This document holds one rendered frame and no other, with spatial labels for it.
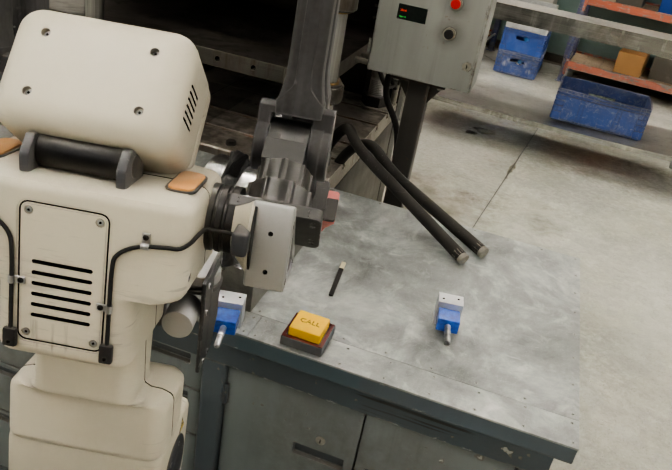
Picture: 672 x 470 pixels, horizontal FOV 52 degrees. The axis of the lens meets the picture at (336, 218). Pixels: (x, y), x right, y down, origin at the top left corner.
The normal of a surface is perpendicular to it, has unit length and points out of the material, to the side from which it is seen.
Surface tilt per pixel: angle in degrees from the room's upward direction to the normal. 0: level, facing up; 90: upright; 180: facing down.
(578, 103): 92
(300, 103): 81
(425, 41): 90
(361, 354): 0
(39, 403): 82
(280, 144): 37
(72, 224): 82
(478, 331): 0
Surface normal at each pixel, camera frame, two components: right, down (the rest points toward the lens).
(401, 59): -0.31, 0.40
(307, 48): -0.07, 0.30
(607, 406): 0.16, -0.87
